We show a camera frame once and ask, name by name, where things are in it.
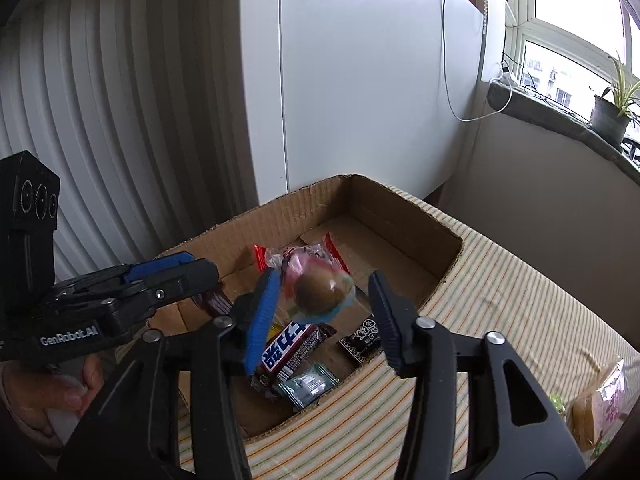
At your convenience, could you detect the grey green snack packet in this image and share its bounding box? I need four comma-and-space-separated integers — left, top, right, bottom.
277, 364, 338, 411

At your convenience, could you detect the person's left hand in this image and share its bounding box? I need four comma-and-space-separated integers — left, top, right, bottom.
0, 352, 106, 451

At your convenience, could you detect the white cabinet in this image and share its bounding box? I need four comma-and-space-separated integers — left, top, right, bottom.
240, 0, 488, 206

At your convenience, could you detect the white power strip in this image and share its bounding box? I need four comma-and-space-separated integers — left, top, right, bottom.
492, 62, 521, 86

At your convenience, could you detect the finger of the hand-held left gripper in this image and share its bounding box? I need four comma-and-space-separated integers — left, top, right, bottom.
131, 258, 221, 318
122, 251, 197, 282

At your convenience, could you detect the clear packet with brown bun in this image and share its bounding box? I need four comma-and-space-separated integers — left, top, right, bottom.
265, 242, 358, 326

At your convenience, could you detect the striped yellow cloth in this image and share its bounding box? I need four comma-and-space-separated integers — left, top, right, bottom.
177, 200, 628, 480

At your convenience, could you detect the brown chocolate bar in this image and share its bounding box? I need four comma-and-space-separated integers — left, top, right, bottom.
252, 322, 338, 386
192, 285, 236, 318

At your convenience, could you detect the white framed window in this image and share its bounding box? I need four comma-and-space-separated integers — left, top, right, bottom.
502, 0, 640, 128

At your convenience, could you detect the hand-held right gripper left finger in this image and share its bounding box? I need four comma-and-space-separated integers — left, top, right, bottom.
57, 267, 283, 480

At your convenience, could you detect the red ended snack packet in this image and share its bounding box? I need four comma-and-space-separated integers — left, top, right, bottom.
252, 232, 353, 276

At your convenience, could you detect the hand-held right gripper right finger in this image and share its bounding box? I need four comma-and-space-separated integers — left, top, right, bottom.
367, 270, 588, 480

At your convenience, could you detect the clear bread packet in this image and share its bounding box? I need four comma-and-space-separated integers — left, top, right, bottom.
570, 357, 631, 453

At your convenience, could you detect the small dark brown packet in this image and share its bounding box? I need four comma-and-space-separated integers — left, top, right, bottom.
339, 315, 383, 363

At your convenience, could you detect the white cable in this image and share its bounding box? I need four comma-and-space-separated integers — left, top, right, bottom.
442, 0, 513, 122

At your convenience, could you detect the cardboard box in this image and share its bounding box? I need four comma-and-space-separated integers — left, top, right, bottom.
145, 174, 463, 441

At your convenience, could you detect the potted spider plant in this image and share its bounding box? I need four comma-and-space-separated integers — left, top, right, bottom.
589, 52, 640, 138

